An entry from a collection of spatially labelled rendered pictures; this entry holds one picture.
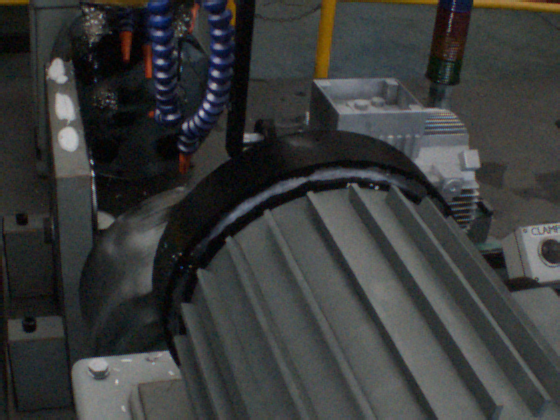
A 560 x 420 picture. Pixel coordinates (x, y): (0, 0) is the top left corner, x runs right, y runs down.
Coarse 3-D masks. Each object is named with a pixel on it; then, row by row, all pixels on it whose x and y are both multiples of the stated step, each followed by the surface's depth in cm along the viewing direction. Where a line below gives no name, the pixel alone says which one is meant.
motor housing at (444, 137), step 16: (432, 112) 112; (448, 112) 112; (432, 128) 109; (448, 128) 109; (464, 128) 109; (432, 144) 108; (448, 144) 108; (464, 144) 109; (416, 160) 106; (432, 160) 107; (448, 160) 108; (432, 176) 106; (464, 176) 108; (464, 192) 107; (464, 208) 108; (464, 224) 109
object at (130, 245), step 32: (128, 224) 77; (160, 224) 75; (96, 256) 78; (128, 256) 74; (96, 288) 76; (128, 288) 71; (96, 320) 73; (128, 320) 68; (96, 352) 71; (128, 352) 67
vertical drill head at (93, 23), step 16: (80, 0) 83; (96, 0) 81; (112, 0) 81; (128, 0) 81; (144, 0) 81; (176, 0) 83; (192, 0) 87; (96, 16) 85; (176, 16) 88; (192, 16) 88; (96, 32) 86; (176, 32) 89; (96, 64) 89
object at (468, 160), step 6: (306, 114) 111; (306, 120) 111; (306, 126) 112; (468, 150) 107; (474, 150) 107; (462, 156) 107; (468, 156) 107; (474, 156) 107; (462, 162) 107; (468, 162) 106; (474, 162) 107; (462, 168) 107; (468, 168) 107; (474, 168) 107
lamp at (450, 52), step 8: (432, 40) 139; (440, 40) 137; (448, 40) 137; (456, 40) 136; (464, 40) 137; (432, 48) 140; (440, 48) 138; (448, 48) 137; (456, 48) 137; (464, 48) 139; (440, 56) 139; (448, 56) 138; (456, 56) 138
